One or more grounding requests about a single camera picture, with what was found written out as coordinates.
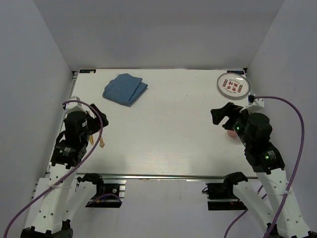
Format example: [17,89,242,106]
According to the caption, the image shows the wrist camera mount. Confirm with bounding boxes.
[240,94,264,114]
[61,96,85,114]

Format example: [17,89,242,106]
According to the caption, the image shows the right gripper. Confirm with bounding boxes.
[211,102,256,147]

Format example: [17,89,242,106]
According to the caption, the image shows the white plate red characters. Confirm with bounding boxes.
[216,72,251,99]

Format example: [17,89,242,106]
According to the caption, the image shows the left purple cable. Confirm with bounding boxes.
[3,100,104,238]

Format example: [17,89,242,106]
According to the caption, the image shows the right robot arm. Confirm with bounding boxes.
[211,102,317,238]

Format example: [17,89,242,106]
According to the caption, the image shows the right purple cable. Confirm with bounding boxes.
[224,95,305,238]

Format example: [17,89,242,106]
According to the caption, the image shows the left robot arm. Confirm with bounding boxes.
[21,100,108,238]

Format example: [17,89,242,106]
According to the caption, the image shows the purple cable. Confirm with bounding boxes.
[3,100,104,238]
[224,95,305,238]

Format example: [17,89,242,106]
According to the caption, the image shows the gold fork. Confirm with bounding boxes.
[99,130,105,148]

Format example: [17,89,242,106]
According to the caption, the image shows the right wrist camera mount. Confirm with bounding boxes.
[240,94,264,114]

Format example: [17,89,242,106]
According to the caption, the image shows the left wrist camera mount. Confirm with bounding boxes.
[61,96,85,114]

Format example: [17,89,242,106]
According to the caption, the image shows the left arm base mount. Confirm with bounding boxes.
[86,179,126,208]

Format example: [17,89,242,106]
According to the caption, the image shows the gold knife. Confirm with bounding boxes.
[90,135,94,145]

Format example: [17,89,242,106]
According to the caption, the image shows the blue cloth placemat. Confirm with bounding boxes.
[102,73,148,107]

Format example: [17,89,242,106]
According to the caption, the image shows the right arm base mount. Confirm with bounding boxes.
[202,182,246,211]

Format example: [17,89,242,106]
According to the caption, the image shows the pink plastic cup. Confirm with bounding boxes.
[227,130,238,138]

